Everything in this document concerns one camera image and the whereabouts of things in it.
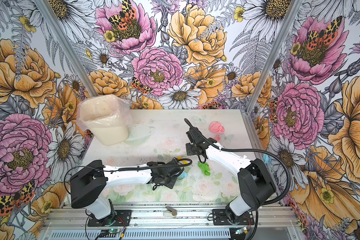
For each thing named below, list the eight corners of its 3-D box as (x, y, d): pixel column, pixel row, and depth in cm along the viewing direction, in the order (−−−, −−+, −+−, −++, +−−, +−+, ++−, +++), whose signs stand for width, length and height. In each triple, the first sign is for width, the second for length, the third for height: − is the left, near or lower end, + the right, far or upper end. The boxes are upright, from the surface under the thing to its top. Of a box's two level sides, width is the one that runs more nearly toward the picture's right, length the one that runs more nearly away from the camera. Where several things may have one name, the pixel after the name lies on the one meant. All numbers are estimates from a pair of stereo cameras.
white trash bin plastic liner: (89, 150, 102) (64, 123, 81) (101, 123, 117) (83, 94, 96) (132, 150, 102) (118, 123, 81) (138, 123, 117) (129, 94, 96)
